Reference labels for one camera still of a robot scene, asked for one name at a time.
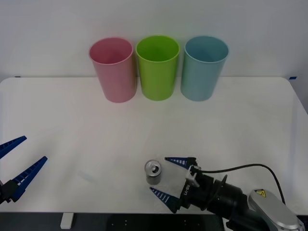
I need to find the green plastic bin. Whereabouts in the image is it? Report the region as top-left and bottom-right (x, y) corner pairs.
(135, 35), (180, 102)

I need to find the white table leg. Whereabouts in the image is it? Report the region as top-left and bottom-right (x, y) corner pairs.
(60, 213), (74, 229)

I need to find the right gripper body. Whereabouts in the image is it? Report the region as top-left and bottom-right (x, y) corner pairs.
(178, 165), (218, 211)

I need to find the pale blue plastic bin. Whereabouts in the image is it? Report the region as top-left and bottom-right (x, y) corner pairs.
(180, 36), (229, 102)

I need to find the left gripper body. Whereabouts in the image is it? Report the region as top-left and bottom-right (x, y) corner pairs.
(0, 180), (9, 205)

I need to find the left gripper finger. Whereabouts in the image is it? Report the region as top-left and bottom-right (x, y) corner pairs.
(4, 156), (48, 204)
(0, 136), (27, 160)

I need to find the pink plastic bin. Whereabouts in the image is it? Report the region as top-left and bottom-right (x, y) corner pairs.
(89, 37), (136, 103)

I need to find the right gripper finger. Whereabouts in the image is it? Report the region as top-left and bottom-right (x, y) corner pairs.
(164, 156), (202, 170)
(149, 187), (184, 214)

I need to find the silver grey drink can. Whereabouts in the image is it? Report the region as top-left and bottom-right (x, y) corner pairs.
(144, 159), (162, 185)

